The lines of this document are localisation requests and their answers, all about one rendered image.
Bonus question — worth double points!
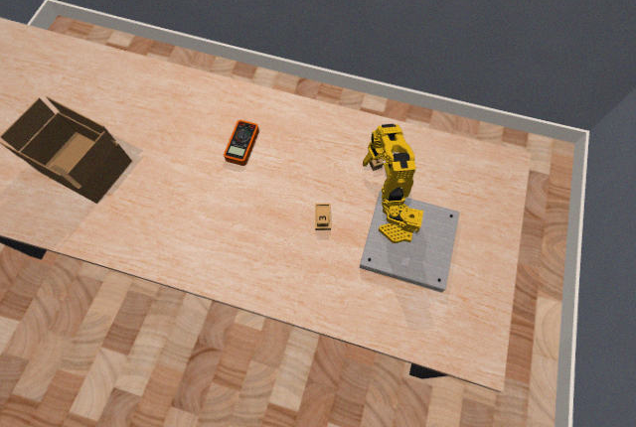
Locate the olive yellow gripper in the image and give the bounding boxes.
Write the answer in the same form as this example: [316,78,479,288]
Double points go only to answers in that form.
[363,142,391,176]

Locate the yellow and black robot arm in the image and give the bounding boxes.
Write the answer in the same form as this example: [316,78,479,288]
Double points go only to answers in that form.
[371,124,421,243]

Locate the orange digital multimeter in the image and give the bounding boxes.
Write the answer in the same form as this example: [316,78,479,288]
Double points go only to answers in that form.
[224,120,259,166]

